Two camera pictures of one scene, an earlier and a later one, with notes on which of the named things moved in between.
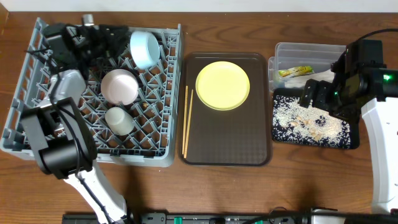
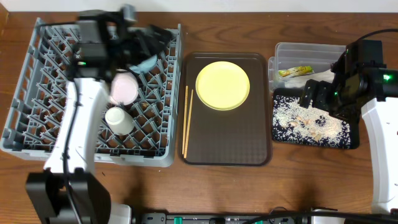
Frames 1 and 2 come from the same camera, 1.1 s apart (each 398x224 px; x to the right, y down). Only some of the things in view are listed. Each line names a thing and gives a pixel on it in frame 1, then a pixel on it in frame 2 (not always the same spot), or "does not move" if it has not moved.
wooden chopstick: [185, 116] does not move
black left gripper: [104, 48] → [137, 43]
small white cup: [119, 121] does not move
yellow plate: [222, 85] does not move
